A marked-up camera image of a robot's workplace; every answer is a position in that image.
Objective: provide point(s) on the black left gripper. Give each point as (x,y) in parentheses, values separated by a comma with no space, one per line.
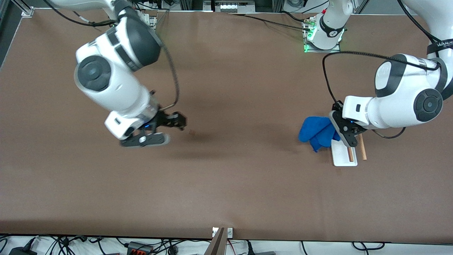
(337,105)

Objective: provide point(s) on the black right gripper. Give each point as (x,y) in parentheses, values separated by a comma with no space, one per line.
(165,119)

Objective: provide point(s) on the blue cloth towel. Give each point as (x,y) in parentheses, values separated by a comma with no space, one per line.
(315,131)

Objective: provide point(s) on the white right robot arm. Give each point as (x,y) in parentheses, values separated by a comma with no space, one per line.
(106,88)

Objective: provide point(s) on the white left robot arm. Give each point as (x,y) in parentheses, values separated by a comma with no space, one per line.
(400,106)

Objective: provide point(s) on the white rack with wooden rods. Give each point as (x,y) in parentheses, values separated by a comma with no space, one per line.
(341,157)

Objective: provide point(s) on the grey power strip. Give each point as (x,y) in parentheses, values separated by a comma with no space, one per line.
(233,7)

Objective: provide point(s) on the black orange power adapter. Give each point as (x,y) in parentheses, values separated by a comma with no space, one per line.
(139,248)

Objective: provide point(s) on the black power brick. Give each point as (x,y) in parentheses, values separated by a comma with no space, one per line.
(21,251)

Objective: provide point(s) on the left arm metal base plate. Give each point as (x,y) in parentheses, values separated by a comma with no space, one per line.
(324,50)

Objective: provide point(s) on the small metal bracket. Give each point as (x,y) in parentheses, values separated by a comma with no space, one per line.
(230,232)

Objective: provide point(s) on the wooden post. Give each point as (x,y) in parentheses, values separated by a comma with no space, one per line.
(216,244)

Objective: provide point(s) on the metal table corner bracket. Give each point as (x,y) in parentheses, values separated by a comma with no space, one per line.
(28,12)

